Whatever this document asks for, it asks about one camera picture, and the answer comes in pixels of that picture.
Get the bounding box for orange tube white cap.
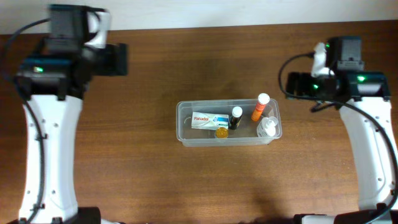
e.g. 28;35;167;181
251;93;271;121

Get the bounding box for white pump bottle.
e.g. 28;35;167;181
257;116;278;137

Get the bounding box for dark bottle white cap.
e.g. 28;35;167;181
229;106;243;130

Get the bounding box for small jar gold lid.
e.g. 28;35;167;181
215;127;229;139

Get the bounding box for white Panadol medicine box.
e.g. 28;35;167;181
191;112;229;131

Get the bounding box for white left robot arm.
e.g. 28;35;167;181
14;44;128;223

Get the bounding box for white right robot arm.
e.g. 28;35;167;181
284;72;397;223

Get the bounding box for clear plastic container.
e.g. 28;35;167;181
176;99;282;147

